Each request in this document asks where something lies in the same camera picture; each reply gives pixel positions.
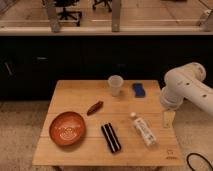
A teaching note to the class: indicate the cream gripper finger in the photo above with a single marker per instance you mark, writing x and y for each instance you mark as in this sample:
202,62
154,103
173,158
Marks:
168,118

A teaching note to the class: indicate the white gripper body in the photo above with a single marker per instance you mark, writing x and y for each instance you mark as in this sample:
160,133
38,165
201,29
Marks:
169,99

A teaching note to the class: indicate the translucent white cup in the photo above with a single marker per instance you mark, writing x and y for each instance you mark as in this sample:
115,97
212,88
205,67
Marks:
115,83

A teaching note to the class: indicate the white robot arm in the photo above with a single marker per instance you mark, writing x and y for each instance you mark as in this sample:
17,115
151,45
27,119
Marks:
185,82

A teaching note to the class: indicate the orange ceramic bowl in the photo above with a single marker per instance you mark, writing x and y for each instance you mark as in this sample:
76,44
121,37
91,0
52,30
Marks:
67,128

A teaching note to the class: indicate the clear plastic bottle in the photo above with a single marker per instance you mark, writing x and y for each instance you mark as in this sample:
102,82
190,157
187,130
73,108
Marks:
146,133

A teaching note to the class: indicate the blue sponge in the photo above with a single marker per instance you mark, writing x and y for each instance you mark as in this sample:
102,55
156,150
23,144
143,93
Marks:
139,90

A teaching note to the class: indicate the black striped case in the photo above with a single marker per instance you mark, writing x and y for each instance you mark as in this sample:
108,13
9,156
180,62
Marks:
111,138

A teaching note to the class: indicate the brown oblong object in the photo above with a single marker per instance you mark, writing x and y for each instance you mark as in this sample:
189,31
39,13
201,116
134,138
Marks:
95,108

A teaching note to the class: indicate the wooden table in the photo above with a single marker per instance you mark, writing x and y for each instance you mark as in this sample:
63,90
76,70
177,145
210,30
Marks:
120,131

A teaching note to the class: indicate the grey metal post right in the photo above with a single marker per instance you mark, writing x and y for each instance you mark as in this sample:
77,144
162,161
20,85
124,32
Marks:
206,20

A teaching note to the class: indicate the grey metal post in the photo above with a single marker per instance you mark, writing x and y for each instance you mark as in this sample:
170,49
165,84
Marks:
206,20
52,15
116,7

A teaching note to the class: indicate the grey metal post middle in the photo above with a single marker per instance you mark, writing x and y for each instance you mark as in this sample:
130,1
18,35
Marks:
116,7

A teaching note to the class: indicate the grey metal post left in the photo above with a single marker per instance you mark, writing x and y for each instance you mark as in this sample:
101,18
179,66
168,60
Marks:
52,15

